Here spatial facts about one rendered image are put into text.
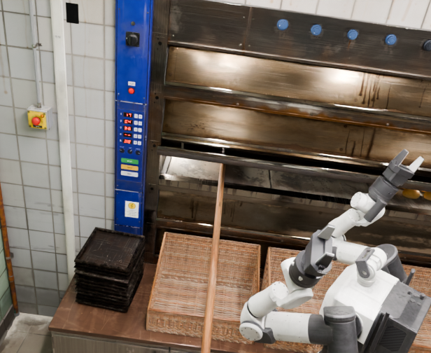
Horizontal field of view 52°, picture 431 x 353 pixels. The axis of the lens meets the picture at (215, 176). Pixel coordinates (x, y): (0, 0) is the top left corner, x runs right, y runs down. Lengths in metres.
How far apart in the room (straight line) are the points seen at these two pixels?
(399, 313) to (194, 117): 1.27
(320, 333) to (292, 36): 1.26
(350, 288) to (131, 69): 1.33
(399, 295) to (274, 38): 1.18
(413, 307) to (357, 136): 0.97
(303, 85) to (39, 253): 1.83
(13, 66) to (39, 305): 1.59
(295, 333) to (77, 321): 1.29
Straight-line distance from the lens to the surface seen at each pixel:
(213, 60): 2.10
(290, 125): 2.21
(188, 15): 2.07
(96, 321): 2.42
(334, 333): 1.45
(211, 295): 1.68
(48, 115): 2.32
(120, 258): 2.31
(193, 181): 2.37
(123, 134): 2.25
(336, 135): 2.26
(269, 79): 2.11
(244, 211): 2.44
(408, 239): 2.68
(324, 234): 1.19
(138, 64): 2.11
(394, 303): 1.60
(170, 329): 2.34
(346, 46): 2.13
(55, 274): 2.98
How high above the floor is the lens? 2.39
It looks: 30 degrees down
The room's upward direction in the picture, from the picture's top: 8 degrees clockwise
